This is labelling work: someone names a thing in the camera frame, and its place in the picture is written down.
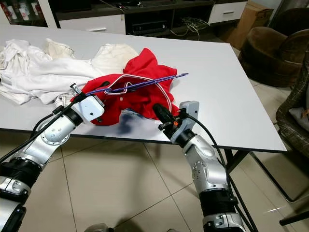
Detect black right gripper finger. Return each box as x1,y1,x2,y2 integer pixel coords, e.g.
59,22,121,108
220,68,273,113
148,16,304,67
154,103,178,122
152,105,175,127

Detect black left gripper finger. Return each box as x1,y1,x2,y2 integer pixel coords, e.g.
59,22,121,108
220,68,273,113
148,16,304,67
80,82,111,101

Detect red shirt with white trim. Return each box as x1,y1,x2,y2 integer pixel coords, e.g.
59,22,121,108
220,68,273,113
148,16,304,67
72,47,174,127

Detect purple plastic hanger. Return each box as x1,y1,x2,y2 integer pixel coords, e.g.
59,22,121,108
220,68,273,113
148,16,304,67
99,72,189,95

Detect cream garment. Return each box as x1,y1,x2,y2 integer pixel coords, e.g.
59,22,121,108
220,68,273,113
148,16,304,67
45,39,73,59
92,43,140,74

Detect large white garment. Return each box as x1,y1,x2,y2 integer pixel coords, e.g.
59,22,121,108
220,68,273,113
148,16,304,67
1,39,107,106

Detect white table with black legs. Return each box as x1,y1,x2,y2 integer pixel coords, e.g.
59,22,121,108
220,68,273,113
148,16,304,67
0,25,309,203

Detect dark shelf unit white drawers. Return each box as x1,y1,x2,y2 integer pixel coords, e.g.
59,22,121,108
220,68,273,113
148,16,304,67
53,0,249,40

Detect white glass cabinet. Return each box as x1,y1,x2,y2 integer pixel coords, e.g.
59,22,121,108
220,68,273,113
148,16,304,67
0,0,56,29

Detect dark wicker chair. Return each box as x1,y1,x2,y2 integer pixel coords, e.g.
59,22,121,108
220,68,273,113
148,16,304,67
275,48,309,160

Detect brown round armchair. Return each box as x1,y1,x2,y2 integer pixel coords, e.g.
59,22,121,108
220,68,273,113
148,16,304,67
239,25,309,87

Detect tall cardboard box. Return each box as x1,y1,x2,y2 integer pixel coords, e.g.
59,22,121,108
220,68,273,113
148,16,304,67
220,0,273,49

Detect grey seat cushion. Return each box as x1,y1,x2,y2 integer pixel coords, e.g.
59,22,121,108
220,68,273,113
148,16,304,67
290,106,309,133

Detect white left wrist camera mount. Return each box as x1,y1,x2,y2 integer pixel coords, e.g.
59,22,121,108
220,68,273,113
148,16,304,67
81,96,106,121

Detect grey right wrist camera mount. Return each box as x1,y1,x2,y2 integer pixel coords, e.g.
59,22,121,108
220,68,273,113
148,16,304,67
179,101,199,132

